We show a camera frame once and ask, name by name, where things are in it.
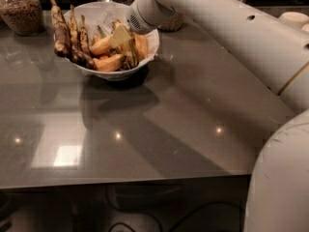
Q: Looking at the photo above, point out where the dark overripe banana middle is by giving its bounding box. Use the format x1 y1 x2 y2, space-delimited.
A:
69 5 85 65

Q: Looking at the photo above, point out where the dark overripe banana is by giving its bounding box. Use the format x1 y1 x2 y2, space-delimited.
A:
69 5 85 65
80 15 95 70
50 0 70 58

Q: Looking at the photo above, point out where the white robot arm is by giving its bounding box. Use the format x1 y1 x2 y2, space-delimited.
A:
125 0 309 232

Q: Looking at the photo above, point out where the stack of white paper bowls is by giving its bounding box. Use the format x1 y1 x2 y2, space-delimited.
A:
279 12 309 33

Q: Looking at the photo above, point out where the black cable on floor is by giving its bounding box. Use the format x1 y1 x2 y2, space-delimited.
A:
105 184 245 232

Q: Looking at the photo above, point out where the glass jar right with grains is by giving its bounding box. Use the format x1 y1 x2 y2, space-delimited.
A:
158 14 183 32

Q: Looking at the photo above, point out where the yellow banana upper middle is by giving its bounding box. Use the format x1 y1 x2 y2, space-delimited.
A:
90 35 112 56

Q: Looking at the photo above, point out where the white ceramic bowl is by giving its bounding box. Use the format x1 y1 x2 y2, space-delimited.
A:
65 2 159 81

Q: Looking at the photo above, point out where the dark overripe banana left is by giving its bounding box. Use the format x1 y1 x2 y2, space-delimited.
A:
50 0 70 58

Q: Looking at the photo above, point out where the glass jar left with grains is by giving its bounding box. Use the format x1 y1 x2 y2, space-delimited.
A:
0 0 44 36

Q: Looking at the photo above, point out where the yellow banana lower front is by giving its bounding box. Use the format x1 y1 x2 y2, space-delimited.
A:
94 54 126 73

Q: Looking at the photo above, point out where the long spotted yellow banana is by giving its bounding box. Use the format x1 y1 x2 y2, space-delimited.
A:
112 20 138 69

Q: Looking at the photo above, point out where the dark overripe banana right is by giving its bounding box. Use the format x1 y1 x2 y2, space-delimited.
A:
80 15 95 70

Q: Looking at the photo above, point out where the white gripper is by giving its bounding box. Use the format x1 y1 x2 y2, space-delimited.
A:
108 0 171 48

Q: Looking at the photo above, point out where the glass jar with grains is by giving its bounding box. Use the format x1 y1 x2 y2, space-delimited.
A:
0 0 44 36
158 14 183 32

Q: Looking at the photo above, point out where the yellow banana far right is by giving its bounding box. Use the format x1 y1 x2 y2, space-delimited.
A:
134 34 148 61

